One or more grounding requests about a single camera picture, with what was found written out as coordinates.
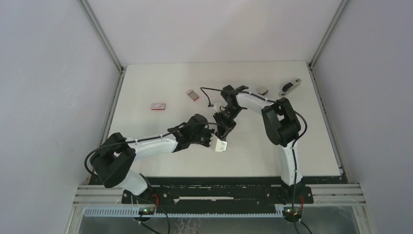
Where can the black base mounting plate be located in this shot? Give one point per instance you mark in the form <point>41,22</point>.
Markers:
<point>284,196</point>

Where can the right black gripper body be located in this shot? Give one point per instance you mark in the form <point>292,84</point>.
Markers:
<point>229,114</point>

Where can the red staple box sleeve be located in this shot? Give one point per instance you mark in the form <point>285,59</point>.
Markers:
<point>158,106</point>

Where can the aluminium frame rails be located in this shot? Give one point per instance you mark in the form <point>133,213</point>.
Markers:
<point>322,194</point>

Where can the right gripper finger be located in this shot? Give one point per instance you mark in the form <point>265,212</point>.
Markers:
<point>221,130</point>
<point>230,125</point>

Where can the left controller board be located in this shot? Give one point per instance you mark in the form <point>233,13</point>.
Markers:
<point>146,211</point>

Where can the black silver stapler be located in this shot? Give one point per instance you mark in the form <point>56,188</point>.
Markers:
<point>289,87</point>

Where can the open red staple box tray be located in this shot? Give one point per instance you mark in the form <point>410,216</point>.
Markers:
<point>193,95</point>

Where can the right controller board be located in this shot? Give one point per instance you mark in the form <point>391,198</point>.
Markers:
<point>291,212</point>

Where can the white slotted cable duct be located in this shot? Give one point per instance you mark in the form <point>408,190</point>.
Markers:
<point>133,212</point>

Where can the controller board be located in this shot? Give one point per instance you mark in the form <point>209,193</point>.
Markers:
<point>291,212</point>
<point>146,211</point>

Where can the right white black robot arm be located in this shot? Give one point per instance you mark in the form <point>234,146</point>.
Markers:
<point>279,119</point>

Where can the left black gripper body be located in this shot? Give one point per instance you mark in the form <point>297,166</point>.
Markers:
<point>203,138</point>

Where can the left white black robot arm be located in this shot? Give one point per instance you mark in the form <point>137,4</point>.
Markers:
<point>112,161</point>

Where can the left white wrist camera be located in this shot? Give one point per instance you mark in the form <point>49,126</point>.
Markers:
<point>217,145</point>

